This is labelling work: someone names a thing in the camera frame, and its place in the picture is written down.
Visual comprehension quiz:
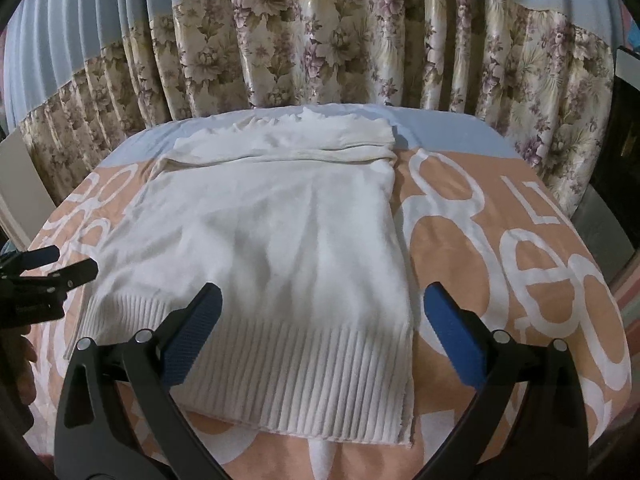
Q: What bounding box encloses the floral blue curtain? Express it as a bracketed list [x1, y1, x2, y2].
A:
[1, 0, 622, 214]

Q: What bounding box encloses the beige board panel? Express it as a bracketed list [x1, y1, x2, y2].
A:
[0, 130, 55, 250]

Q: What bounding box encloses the white knit sweater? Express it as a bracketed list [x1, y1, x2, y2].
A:
[76, 110, 413, 445]

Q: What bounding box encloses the orange blue printed bedsheet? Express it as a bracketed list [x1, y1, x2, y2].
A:
[27, 105, 631, 479]

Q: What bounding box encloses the person's left hand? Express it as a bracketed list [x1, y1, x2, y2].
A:
[1, 325, 38, 406]

